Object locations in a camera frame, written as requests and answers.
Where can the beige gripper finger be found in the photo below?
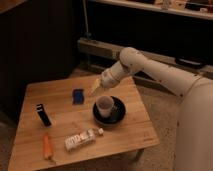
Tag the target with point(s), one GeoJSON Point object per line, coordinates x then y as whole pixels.
{"type": "Point", "coordinates": [97, 90]}
{"type": "Point", "coordinates": [97, 82]}

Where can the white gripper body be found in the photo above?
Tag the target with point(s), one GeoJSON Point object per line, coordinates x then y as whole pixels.
{"type": "Point", "coordinates": [110, 78]}

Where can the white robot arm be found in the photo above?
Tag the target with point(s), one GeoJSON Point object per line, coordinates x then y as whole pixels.
{"type": "Point", "coordinates": [132, 61]}

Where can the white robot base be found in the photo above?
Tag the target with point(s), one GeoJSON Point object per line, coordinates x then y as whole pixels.
{"type": "Point", "coordinates": [194, 138]}

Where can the black upright eraser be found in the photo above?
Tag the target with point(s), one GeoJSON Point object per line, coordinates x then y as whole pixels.
{"type": "Point", "coordinates": [43, 116]}

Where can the white paper cup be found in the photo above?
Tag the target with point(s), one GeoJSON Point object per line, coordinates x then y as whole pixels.
{"type": "Point", "coordinates": [104, 105]}

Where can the blue sponge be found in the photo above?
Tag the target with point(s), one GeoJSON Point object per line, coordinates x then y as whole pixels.
{"type": "Point", "coordinates": [78, 97]}

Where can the black bowl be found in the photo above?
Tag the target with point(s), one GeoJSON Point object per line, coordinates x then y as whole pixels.
{"type": "Point", "coordinates": [117, 115]}

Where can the clear plastic bottle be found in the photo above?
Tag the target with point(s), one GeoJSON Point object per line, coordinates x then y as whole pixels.
{"type": "Point", "coordinates": [83, 138]}

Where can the wooden table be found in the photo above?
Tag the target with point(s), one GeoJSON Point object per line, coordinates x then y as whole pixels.
{"type": "Point", "coordinates": [134, 132]}

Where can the orange carrot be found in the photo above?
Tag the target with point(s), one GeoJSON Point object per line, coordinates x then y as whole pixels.
{"type": "Point", "coordinates": [47, 148]}

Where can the wooden shelf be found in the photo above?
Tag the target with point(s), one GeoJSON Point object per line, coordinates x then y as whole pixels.
{"type": "Point", "coordinates": [162, 8]}

